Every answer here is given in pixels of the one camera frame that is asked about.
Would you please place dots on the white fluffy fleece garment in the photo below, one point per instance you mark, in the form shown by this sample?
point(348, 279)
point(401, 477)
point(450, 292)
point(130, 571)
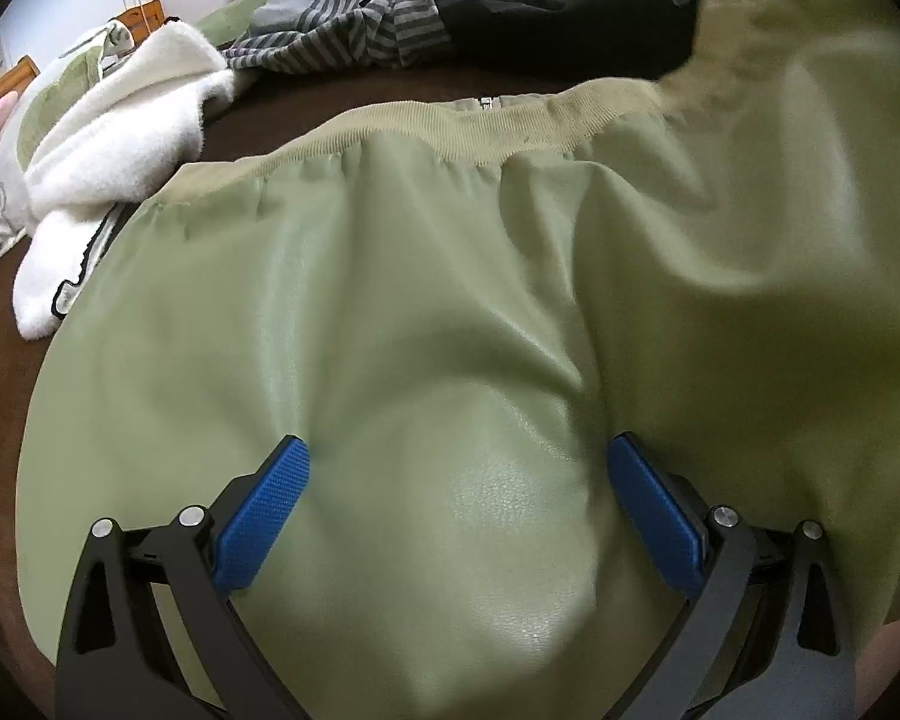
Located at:
point(111, 150)

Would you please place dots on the wooden headboard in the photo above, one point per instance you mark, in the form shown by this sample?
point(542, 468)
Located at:
point(0, 90)

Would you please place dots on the green panda print duvet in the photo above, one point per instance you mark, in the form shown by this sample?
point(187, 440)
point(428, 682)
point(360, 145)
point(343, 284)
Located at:
point(224, 25)

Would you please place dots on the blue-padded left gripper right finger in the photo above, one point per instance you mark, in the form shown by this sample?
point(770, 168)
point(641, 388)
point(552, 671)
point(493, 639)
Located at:
point(764, 631)

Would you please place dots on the bear print pillow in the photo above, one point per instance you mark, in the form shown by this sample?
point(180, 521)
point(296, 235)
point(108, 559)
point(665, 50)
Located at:
point(53, 92)

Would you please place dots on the olive green zip jacket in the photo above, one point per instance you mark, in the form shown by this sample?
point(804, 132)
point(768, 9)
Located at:
point(456, 307)

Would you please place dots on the black garment pile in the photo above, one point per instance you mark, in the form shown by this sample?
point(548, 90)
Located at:
point(567, 40)

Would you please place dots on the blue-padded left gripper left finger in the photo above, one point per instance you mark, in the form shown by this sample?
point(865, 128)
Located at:
point(115, 659)

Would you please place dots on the grey striped garment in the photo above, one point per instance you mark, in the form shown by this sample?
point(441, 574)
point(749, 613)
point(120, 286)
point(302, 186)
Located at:
point(300, 36)

